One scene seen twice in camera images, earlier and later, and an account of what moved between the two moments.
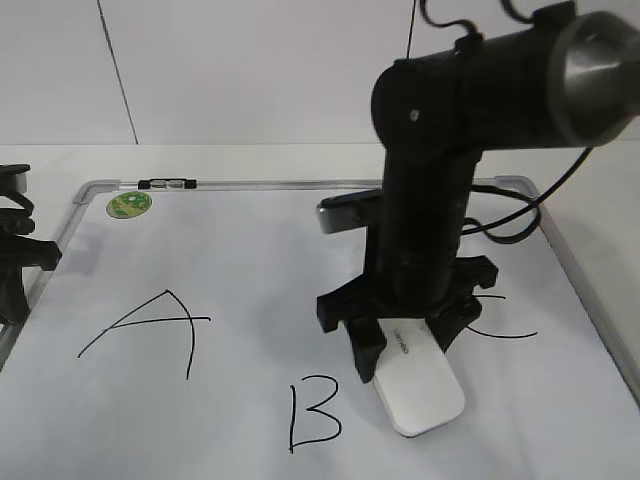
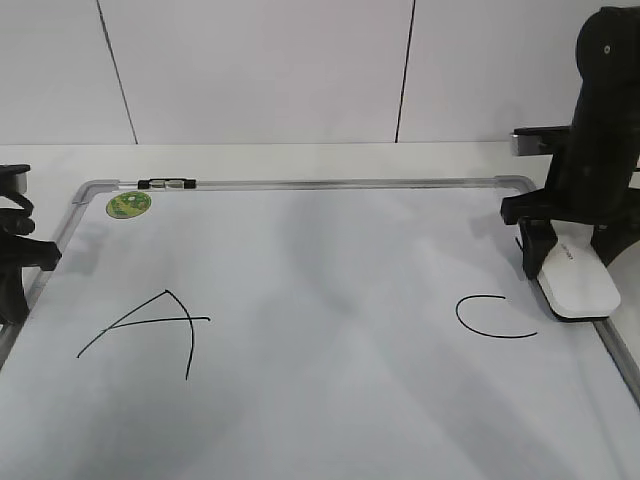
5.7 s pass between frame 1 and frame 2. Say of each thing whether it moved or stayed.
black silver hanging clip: stayed
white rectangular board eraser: moved
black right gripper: moved
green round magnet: stayed
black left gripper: stayed
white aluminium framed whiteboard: stayed
